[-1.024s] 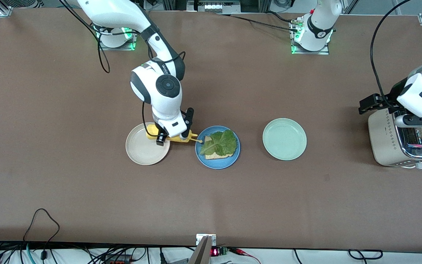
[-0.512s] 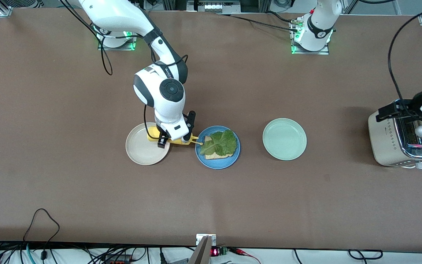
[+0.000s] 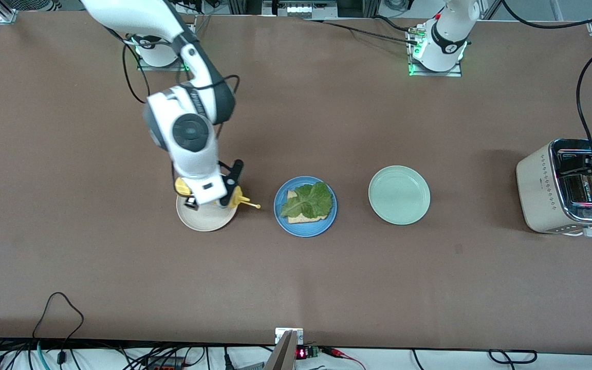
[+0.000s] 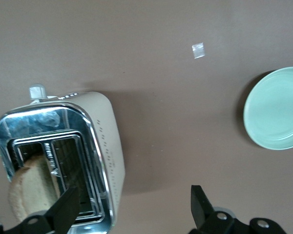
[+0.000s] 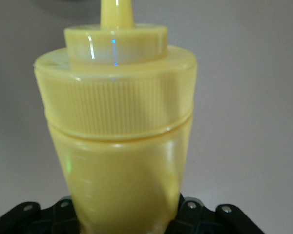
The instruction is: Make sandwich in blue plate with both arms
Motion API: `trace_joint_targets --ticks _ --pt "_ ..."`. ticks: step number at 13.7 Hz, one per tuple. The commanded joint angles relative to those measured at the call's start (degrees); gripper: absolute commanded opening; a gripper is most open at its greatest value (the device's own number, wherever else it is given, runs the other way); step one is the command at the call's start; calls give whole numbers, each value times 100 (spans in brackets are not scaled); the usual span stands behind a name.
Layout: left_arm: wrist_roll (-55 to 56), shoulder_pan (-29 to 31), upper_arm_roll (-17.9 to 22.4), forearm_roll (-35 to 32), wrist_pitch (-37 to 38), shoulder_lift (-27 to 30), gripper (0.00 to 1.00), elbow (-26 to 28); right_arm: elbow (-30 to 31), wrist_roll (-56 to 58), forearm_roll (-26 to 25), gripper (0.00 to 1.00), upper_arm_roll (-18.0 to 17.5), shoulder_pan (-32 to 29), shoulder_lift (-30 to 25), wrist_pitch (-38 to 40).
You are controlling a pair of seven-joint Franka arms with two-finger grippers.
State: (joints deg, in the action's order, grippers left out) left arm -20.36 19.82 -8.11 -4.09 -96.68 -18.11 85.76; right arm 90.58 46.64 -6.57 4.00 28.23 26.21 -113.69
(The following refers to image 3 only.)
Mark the yellow mustard squeeze bottle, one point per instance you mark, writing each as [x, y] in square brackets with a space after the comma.
[234, 198]

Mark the square bread slice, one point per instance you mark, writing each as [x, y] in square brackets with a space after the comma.
[301, 220]

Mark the green lettuce leaf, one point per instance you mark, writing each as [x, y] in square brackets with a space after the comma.
[309, 200]

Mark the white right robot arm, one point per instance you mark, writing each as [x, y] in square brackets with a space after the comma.
[136, 15]

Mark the beige round plate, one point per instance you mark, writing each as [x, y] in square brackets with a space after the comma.
[208, 221]

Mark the blue round plate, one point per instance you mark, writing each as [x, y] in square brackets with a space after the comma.
[278, 208]

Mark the mint green round plate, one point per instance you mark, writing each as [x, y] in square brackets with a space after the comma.
[399, 195]

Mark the cream and chrome toaster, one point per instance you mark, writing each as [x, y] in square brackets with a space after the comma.
[537, 195]

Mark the orange power strip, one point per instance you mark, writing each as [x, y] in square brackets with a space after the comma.
[165, 366]

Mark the small red LED board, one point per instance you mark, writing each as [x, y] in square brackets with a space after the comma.
[303, 353]

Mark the grey equipment box with lights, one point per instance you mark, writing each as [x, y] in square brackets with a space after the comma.
[301, 9]

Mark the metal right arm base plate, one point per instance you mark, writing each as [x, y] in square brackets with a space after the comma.
[144, 67]

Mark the grey metal camera bracket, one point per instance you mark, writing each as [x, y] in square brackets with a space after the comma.
[285, 354]

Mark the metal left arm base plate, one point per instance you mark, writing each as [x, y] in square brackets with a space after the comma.
[435, 74]

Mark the aluminium frame post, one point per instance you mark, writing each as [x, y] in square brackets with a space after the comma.
[242, 6]

